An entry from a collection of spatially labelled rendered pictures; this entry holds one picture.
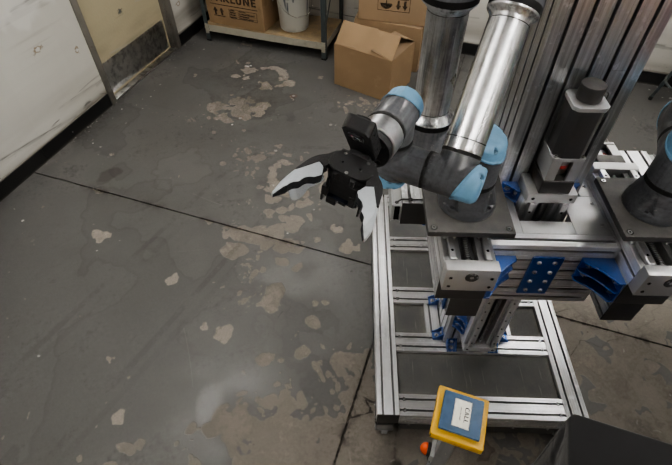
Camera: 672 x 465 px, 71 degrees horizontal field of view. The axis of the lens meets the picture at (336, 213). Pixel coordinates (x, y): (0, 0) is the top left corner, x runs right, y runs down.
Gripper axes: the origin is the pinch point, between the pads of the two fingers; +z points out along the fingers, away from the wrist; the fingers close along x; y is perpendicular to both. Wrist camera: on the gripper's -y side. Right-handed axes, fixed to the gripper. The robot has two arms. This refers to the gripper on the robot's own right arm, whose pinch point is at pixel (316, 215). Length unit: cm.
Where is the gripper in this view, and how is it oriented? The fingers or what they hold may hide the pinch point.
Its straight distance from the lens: 66.3
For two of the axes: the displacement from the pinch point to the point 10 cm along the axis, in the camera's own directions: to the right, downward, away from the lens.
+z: -4.6, 6.5, -6.0
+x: -8.8, -4.3, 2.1
